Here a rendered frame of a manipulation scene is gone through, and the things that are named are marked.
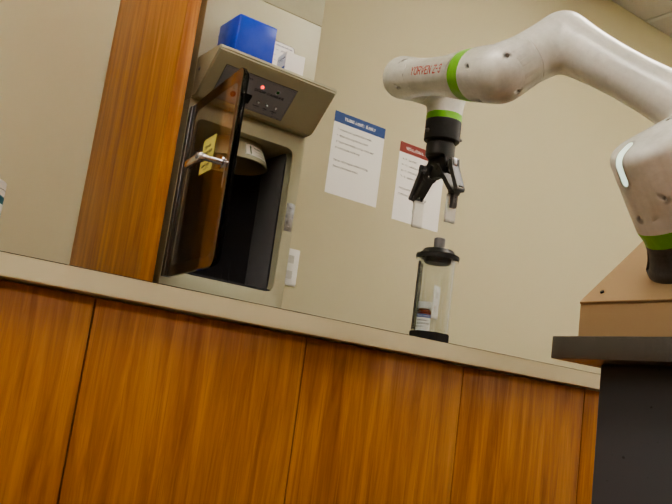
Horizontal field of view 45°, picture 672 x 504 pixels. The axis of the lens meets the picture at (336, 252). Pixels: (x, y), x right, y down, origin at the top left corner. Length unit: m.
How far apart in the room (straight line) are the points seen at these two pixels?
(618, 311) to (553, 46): 0.56
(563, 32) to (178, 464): 1.13
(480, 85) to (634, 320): 0.56
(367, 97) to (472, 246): 0.67
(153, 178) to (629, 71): 0.98
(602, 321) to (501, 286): 1.57
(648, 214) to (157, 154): 0.99
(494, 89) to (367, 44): 1.19
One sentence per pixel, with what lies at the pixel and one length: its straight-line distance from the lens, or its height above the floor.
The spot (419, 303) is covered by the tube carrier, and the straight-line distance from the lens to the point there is 2.01.
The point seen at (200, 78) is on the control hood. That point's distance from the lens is 1.92.
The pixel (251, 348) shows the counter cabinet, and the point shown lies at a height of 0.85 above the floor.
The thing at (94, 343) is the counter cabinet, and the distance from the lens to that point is 1.50.
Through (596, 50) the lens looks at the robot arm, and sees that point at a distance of 1.73.
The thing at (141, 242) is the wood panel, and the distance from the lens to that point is 1.76.
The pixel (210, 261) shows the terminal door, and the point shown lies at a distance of 1.55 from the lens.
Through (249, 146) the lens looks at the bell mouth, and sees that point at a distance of 2.01.
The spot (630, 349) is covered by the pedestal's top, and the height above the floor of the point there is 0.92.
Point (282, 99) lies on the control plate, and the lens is 1.97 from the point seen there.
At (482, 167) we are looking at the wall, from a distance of 3.09.
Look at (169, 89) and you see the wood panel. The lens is 1.84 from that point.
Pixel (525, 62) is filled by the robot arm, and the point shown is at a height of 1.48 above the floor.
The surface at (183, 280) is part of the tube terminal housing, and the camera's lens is 1.86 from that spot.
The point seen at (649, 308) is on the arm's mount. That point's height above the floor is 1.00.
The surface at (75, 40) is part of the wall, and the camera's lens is 2.34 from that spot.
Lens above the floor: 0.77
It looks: 10 degrees up
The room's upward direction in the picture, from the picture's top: 8 degrees clockwise
